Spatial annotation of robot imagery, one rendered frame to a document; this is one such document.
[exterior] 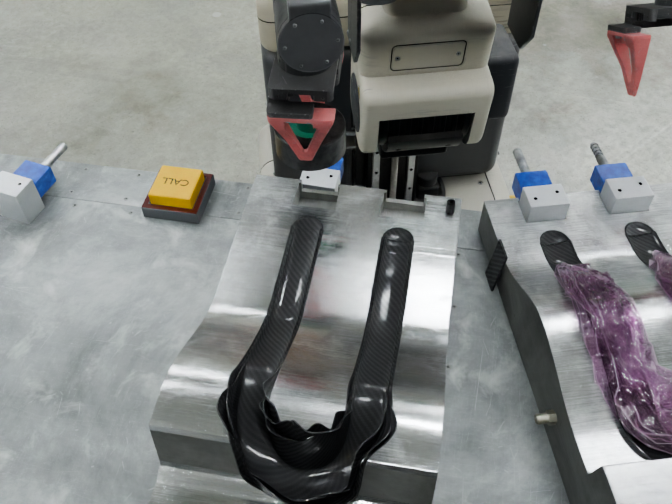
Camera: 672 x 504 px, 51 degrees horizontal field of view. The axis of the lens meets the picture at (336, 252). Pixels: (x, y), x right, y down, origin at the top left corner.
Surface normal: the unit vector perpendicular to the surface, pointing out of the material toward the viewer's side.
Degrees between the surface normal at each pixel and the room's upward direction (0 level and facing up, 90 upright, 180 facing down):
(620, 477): 0
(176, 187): 0
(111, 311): 0
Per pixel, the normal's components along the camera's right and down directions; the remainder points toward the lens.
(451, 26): 0.05, -0.16
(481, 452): -0.01, -0.64
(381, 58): 0.12, 0.84
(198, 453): -0.18, 0.69
